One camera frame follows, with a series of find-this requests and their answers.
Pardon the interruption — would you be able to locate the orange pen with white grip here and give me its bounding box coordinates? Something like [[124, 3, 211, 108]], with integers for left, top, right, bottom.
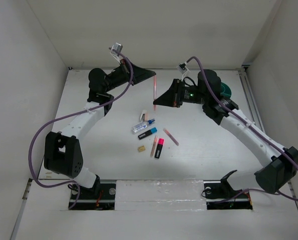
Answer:
[[153, 75, 157, 111]]

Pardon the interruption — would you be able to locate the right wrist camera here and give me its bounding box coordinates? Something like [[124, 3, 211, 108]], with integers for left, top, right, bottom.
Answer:
[[177, 61, 190, 79]]

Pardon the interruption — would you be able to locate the small tan eraser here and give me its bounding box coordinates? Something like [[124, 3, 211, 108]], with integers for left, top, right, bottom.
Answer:
[[138, 146, 145, 152]]

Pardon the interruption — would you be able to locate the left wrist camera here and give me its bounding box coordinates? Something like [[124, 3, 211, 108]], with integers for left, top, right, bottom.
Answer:
[[109, 42, 123, 61]]

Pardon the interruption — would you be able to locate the clear blue-capped glue bottle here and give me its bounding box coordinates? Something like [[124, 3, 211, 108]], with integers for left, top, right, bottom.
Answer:
[[132, 118, 155, 134]]

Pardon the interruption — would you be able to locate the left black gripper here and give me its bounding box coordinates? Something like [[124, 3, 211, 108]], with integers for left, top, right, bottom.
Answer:
[[105, 58, 156, 93]]

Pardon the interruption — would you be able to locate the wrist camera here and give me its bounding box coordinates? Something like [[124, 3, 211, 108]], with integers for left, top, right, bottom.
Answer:
[[177, 61, 190, 79], [109, 42, 123, 61]]

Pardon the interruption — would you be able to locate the pink black highlighter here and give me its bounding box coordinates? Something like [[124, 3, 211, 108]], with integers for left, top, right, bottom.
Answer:
[[154, 138, 164, 159]]

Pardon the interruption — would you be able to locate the teal round divided organizer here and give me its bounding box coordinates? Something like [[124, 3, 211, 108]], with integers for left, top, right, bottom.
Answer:
[[220, 82, 232, 99]]

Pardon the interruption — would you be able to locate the pink translucent pen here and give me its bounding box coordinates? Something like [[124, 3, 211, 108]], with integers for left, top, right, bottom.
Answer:
[[163, 128, 179, 146]]

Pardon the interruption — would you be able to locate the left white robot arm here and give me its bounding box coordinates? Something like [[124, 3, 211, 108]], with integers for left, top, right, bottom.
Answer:
[[44, 60, 156, 198]]

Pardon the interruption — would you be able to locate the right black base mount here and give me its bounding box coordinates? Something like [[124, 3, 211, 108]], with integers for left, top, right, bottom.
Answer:
[[201, 170, 253, 210]]

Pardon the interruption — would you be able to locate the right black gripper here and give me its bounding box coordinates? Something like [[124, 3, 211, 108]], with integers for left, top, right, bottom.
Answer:
[[154, 77, 209, 107]]

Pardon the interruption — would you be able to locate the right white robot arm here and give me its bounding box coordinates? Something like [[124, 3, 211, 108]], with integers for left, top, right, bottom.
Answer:
[[153, 69, 298, 194]]

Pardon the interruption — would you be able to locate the orange thin pencil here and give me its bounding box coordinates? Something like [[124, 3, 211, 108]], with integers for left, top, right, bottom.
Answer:
[[150, 135, 158, 158]]

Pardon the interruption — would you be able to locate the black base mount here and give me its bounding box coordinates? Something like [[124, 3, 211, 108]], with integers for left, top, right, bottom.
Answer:
[[201, 170, 253, 210], [68, 181, 116, 211]]

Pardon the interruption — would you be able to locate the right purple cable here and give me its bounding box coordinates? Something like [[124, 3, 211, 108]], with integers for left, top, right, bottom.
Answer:
[[183, 56, 298, 202]]

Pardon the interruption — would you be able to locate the blue black highlighter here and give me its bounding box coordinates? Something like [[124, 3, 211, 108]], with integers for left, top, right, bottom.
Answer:
[[138, 127, 157, 140]]

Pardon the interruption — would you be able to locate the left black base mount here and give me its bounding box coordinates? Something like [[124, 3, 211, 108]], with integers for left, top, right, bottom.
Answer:
[[68, 181, 116, 211]]

